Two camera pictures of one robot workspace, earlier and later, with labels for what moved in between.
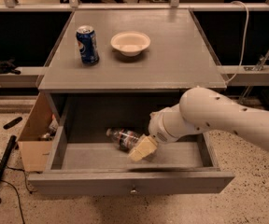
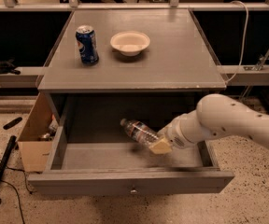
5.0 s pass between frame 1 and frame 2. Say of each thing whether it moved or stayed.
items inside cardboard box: stayed
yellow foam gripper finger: moved
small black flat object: stayed
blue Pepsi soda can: stayed
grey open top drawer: stayed
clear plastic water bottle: moved
